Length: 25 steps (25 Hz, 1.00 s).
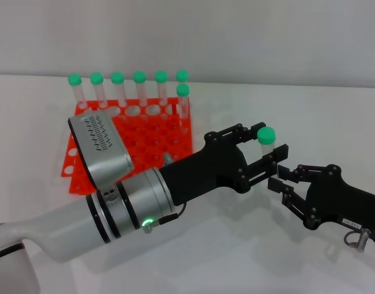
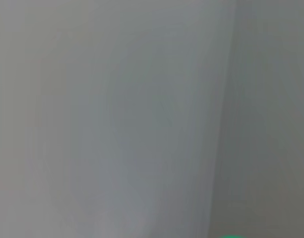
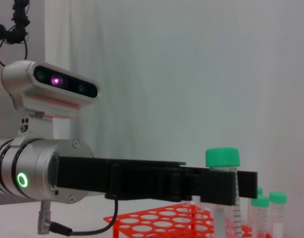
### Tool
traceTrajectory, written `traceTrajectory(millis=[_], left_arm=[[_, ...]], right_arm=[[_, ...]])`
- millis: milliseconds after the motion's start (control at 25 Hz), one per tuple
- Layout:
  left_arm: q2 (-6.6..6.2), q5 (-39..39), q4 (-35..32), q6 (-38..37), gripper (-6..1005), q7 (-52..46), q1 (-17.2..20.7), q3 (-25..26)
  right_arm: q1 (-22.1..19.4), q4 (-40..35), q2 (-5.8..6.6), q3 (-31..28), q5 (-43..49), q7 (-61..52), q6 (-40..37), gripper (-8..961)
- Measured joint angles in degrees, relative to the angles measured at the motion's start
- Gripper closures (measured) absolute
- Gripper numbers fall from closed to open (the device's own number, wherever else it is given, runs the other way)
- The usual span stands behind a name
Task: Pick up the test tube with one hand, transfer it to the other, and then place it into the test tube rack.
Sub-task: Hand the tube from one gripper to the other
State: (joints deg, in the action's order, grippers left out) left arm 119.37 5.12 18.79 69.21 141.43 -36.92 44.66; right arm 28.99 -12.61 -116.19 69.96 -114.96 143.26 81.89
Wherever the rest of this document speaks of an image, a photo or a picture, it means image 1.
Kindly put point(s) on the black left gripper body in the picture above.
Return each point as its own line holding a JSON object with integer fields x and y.
{"x": 211, "y": 167}

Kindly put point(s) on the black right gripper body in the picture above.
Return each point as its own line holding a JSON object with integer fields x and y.
{"x": 337, "y": 196}

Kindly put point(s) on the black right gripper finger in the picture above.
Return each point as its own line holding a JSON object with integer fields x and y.
{"x": 292, "y": 202}
{"x": 285, "y": 173}

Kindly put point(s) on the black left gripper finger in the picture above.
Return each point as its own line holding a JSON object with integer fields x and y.
{"x": 266, "y": 162}
{"x": 236, "y": 131}

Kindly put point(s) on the white-labelled tube with green cap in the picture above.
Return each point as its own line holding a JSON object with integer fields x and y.
{"x": 266, "y": 135}

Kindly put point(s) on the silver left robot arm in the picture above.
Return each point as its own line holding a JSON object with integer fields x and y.
{"x": 74, "y": 226}

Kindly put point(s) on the orange plastic test tube rack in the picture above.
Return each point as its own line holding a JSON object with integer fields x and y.
{"x": 153, "y": 137}

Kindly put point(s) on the clear tube with green cap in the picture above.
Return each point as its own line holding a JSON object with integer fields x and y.
{"x": 74, "y": 80}
{"x": 161, "y": 76}
{"x": 182, "y": 75}
{"x": 139, "y": 76}
{"x": 117, "y": 77}
{"x": 96, "y": 78}
{"x": 183, "y": 90}

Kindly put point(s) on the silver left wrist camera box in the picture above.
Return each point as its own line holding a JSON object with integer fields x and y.
{"x": 101, "y": 147}

